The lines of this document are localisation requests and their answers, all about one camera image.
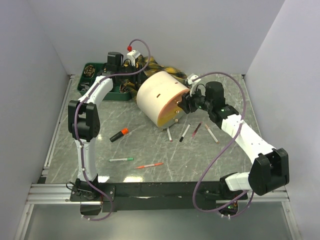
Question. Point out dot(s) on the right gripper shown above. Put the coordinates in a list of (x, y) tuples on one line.
[(186, 100)]

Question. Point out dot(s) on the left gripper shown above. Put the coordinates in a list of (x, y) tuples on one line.
[(138, 75)]

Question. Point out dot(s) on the round cream drawer organizer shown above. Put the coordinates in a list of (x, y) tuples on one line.
[(158, 98)]

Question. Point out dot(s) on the red translucent pen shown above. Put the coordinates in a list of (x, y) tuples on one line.
[(196, 129)]

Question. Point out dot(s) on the black orange highlighter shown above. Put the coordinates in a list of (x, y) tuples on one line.
[(119, 134)]

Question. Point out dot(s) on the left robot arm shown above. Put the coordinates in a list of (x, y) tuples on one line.
[(83, 117)]

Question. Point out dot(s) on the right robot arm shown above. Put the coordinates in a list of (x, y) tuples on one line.
[(270, 166)]

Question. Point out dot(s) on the yellow plaid cloth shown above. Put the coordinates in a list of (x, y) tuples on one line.
[(153, 68)]

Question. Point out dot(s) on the black white marker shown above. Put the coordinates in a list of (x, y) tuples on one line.
[(184, 133)]

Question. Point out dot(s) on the white pen pink ends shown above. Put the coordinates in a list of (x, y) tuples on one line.
[(169, 134)]

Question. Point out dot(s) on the green compartment tray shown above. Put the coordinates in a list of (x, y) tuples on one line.
[(85, 83)]

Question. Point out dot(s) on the brown patterned rolled tie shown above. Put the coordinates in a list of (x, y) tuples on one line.
[(89, 71)]

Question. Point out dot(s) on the orange pencil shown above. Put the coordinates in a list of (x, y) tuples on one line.
[(149, 165)]

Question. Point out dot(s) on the green capped white pen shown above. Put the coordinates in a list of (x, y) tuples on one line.
[(128, 159)]

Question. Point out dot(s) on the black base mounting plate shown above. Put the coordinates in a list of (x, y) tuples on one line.
[(162, 203)]

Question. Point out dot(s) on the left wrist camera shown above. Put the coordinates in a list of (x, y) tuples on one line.
[(133, 57)]

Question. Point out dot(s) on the aluminium rail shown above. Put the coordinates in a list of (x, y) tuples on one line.
[(61, 193)]

